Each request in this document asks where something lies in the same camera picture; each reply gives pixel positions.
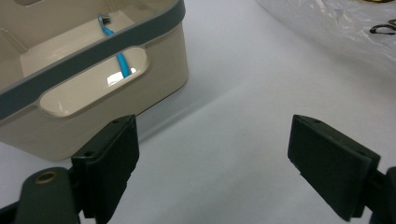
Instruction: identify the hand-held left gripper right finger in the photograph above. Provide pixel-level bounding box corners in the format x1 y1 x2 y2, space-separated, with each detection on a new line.
287 114 381 222

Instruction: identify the beige basket with grey rim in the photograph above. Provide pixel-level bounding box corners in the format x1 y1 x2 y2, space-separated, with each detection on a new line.
0 0 190 162

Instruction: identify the clear plastic bag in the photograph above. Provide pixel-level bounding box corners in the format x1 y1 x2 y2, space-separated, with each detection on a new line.
255 0 396 73

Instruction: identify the white table sheet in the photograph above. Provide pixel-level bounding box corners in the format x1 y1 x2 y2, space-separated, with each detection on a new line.
0 0 396 224

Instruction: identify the blue toothbrush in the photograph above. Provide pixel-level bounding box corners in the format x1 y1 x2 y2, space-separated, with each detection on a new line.
97 12 134 78

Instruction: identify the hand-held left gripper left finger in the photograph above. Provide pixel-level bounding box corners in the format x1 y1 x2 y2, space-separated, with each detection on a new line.
70 114 140 224

